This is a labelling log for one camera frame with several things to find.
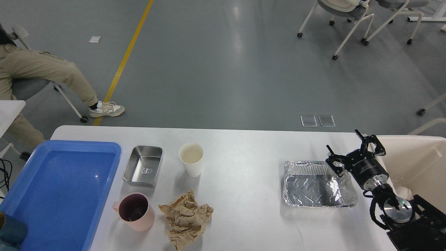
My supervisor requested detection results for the floor socket plate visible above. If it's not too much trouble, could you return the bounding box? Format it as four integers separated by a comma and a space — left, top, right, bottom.
318, 115, 336, 127
300, 115, 318, 127

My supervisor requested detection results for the white chair leg right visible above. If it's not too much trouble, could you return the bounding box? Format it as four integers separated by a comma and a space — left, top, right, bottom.
407, 92, 446, 136

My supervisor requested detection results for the stainless steel rectangular container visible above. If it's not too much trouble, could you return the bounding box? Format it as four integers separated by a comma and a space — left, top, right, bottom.
122, 145, 163, 188

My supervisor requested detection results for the right floor socket plate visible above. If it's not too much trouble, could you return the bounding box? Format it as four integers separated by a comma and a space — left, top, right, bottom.
318, 115, 336, 127

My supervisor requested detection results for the person in khaki trousers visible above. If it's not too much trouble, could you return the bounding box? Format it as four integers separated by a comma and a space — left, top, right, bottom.
0, 23, 125, 151

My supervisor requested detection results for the pink plastic mug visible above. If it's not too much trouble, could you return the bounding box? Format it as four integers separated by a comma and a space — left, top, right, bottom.
113, 192, 155, 232

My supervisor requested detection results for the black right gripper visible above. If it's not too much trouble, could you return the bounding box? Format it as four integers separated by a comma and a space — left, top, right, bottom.
325, 130, 389, 191

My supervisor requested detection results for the white side table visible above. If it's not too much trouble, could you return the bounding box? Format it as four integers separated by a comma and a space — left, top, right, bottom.
0, 100, 27, 160

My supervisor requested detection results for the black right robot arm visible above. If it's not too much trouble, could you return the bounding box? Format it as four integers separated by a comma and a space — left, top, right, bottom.
325, 130, 446, 251

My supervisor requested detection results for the white office chair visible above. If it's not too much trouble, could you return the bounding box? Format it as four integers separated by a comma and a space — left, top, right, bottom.
297, 0, 374, 60
361, 0, 430, 46

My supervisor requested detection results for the left floor socket plate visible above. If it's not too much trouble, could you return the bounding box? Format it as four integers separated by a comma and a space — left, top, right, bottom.
300, 115, 318, 127

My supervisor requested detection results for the brown paper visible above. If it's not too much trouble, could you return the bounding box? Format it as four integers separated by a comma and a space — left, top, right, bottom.
158, 188, 214, 251

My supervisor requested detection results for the black cable at left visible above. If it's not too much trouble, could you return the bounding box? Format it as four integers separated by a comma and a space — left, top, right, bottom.
0, 158, 13, 200

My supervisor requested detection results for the aluminium foil tray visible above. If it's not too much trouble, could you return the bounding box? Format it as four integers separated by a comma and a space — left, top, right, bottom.
282, 161, 358, 208

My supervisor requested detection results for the beige plastic bin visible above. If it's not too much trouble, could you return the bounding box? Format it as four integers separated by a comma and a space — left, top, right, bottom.
378, 135, 446, 212

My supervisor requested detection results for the white paper cup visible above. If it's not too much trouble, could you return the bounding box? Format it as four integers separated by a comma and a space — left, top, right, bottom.
179, 142, 204, 177

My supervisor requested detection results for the blue plastic tray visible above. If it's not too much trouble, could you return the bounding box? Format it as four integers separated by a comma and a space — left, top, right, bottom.
1, 140, 121, 251

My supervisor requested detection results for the teal object at corner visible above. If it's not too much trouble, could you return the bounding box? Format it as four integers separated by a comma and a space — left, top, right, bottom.
0, 212, 28, 251

